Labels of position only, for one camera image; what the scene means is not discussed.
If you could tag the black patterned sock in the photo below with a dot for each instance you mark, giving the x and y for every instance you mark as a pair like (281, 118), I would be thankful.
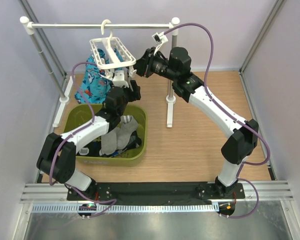
(90, 150)
(134, 142)

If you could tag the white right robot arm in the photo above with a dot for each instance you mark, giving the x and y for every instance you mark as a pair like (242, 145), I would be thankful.
(240, 133)

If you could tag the blue shark pattern sock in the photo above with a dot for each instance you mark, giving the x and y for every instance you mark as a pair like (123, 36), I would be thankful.
(94, 86)

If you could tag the white metal drying rack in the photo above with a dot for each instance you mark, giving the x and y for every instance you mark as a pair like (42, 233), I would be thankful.
(64, 98)

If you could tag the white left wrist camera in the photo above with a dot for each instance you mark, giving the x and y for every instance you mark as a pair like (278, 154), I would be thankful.
(119, 79)

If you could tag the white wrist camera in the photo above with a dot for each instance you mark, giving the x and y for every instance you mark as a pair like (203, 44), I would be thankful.
(160, 39)
(119, 79)

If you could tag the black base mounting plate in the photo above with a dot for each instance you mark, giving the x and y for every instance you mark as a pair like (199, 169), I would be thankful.
(157, 193)

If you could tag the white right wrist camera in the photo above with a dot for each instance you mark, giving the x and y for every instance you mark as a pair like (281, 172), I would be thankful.
(160, 39)

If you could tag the green plastic basket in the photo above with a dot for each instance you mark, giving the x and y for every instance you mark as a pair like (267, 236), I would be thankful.
(80, 114)

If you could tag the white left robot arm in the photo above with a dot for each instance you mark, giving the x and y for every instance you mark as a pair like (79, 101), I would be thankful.
(58, 155)

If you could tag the aluminium slotted rail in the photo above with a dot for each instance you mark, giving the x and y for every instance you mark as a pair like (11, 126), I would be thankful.
(91, 209)

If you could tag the white clip sock hanger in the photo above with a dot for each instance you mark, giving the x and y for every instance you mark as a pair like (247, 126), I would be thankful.
(107, 44)

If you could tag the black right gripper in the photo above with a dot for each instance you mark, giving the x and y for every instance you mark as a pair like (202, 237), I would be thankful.
(143, 66)

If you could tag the grey sock black stripes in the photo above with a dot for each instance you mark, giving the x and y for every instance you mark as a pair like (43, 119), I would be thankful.
(128, 125)

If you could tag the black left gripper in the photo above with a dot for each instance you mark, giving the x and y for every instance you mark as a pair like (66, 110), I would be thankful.
(134, 95)

